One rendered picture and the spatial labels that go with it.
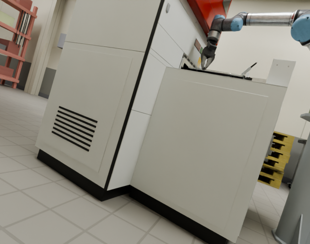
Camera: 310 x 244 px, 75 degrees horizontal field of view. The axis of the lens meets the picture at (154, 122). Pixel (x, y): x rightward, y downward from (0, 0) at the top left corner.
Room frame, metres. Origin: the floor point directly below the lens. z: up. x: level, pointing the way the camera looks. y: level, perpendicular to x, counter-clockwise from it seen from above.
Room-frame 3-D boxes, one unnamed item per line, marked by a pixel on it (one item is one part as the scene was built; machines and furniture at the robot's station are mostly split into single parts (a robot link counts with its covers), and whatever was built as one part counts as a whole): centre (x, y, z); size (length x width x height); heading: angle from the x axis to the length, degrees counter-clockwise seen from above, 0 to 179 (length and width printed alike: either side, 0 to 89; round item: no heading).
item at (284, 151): (3.56, -1.67, 0.41); 1.15 x 0.79 x 0.82; 70
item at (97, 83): (1.57, 0.23, 0.41); 0.82 x 0.70 x 0.82; 151
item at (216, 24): (1.37, -0.21, 1.21); 0.09 x 0.08 x 0.11; 52
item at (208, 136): (1.47, -0.48, 0.41); 0.96 x 0.64 x 0.82; 151
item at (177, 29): (1.40, -0.06, 1.02); 0.81 x 0.03 x 0.40; 151
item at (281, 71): (1.22, -0.64, 0.89); 0.55 x 0.09 x 0.14; 151
